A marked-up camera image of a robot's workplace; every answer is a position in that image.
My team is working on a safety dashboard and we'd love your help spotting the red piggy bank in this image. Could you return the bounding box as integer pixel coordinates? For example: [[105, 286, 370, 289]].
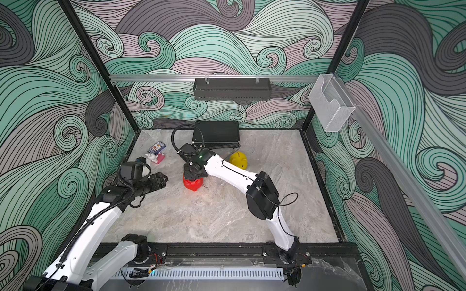
[[183, 176, 203, 192]]

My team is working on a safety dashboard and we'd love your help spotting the yellow piggy bank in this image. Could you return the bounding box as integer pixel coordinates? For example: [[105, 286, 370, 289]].
[[229, 152, 248, 170]]

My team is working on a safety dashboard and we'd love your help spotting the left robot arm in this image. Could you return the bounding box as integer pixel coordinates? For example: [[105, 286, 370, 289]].
[[23, 172, 168, 291]]

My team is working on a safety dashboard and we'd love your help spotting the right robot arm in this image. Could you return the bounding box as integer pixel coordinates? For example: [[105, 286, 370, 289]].
[[177, 144, 300, 264]]

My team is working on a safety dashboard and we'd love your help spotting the white pink bunny toy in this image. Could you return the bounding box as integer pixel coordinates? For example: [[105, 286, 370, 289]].
[[146, 152, 165, 165]]

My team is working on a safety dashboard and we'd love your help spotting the card box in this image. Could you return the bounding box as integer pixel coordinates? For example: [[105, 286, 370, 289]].
[[148, 141, 166, 155]]

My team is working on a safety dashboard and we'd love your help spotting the black case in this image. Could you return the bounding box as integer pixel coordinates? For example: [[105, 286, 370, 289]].
[[192, 121, 240, 148]]

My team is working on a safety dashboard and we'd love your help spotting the clear plastic holder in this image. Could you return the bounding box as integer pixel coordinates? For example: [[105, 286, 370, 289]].
[[309, 74, 355, 133]]

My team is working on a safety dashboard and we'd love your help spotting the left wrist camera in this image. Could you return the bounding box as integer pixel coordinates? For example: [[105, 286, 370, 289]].
[[119, 157, 151, 184]]

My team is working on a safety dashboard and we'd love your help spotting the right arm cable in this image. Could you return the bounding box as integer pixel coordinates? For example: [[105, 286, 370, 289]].
[[170, 124, 241, 154]]

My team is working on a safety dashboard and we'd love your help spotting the black wall shelf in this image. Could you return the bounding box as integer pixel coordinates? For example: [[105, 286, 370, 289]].
[[193, 78, 272, 101]]

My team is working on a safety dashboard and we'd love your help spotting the white cable duct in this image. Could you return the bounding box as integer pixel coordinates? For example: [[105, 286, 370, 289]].
[[108, 267, 285, 281]]

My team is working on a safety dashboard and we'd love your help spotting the aluminium rail back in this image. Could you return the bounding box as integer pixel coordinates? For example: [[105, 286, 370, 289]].
[[109, 74, 319, 83]]

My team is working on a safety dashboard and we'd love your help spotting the aluminium rail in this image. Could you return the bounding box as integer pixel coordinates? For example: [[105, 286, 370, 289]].
[[331, 74, 466, 278], [109, 74, 319, 83]]

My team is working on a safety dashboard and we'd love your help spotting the aluminium rail right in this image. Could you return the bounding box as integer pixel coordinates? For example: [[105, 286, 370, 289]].
[[331, 74, 466, 278]]

